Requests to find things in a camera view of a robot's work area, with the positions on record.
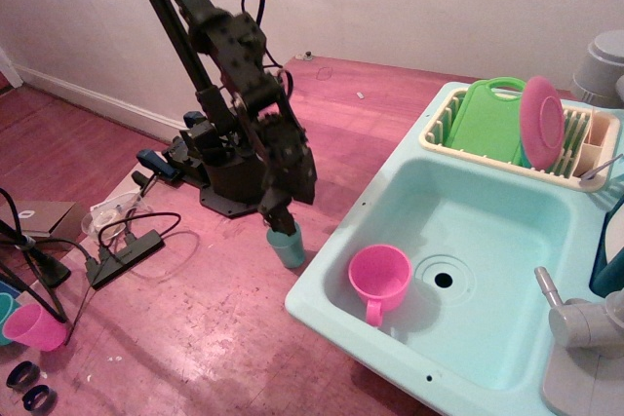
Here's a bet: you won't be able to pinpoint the black ring lower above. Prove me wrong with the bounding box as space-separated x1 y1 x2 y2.
21 385 54 412

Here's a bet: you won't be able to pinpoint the lilac utensil in rack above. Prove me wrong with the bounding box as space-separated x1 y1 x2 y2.
580 153 623 181

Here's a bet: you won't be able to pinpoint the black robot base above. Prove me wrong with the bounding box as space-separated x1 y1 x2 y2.
163 111 265 218

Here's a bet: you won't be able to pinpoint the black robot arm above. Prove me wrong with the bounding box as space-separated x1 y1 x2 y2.
149 0 317 236

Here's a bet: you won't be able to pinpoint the black ring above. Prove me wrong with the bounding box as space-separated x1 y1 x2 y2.
21 385 54 412
5 360 39 392

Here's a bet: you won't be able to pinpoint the pink plastic cup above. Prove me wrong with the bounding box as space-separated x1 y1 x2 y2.
2 303 67 352

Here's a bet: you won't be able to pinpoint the black ring upper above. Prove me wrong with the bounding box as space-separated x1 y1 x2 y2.
5 360 39 392

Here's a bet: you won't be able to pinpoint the pink plastic mug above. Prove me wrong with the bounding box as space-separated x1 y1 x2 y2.
348 245 412 327

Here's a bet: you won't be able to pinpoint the light teal toy sink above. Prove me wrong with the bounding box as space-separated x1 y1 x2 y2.
286 82 623 415

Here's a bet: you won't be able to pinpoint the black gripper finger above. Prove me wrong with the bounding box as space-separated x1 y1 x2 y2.
276 206 295 235
262 212 278 231

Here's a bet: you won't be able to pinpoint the black tripod legs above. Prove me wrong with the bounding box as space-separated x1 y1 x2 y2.
1 189 68 323

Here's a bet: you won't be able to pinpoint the green cutting board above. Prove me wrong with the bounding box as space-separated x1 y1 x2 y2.
444 77 527 166

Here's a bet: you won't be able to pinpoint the brown cardboard box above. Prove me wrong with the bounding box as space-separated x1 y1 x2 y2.
15 200 86 242

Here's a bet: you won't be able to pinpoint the cream dish rack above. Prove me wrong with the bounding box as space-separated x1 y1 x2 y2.
419 83 621 192

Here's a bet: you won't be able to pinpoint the pink plastic plate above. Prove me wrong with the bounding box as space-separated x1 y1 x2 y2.
519 76 565 170

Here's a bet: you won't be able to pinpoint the teal plastic cup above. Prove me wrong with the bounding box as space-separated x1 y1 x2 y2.
266 223 305 269

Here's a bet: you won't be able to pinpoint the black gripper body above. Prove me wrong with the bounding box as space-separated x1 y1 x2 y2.
256 116 317 211

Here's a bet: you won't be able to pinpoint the blue black clamp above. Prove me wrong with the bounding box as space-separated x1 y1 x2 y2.
132 149 179 191

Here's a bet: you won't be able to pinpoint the grey toy faucet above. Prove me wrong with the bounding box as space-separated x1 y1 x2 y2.
534 266 623 358

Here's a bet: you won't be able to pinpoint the black usb hub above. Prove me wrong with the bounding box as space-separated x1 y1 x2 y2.
86 230 165 290

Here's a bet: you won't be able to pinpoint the clear plastic bag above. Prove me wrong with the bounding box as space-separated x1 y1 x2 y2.
81 192 142 242

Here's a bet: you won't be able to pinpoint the teal cup at edge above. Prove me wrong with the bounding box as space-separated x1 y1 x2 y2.
0 292 20 346

